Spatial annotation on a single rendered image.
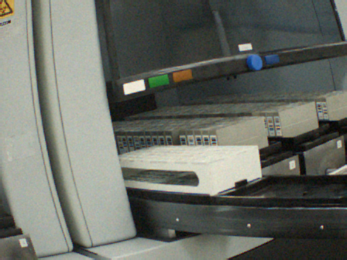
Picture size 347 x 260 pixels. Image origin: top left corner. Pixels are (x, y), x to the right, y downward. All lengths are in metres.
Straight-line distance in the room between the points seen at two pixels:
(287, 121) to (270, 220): 0.48
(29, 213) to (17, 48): 0.28
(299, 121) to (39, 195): 0.56
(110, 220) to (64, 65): 0.27
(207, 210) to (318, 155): 0.36
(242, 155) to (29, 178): 0.34
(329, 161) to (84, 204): 0.49
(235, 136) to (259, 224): 0.38
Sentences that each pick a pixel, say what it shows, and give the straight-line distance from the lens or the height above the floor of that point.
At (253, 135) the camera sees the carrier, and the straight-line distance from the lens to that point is 1.55.
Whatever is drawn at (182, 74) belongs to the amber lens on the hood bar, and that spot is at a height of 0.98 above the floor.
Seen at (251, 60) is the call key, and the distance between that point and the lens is 1.53.
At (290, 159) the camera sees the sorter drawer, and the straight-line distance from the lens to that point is 1.52.
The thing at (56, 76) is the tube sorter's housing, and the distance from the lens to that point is 1.37.
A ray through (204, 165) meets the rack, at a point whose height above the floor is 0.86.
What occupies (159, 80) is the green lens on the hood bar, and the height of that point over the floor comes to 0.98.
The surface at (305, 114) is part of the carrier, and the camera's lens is 1.65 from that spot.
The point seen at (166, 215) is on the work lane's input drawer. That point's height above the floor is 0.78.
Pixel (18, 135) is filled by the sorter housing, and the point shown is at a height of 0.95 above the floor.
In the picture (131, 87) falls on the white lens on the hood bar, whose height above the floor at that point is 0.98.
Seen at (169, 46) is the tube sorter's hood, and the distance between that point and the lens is 1.46.
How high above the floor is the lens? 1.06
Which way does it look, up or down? 6 degrees down
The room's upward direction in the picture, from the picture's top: 11 degrees counter-clockwise
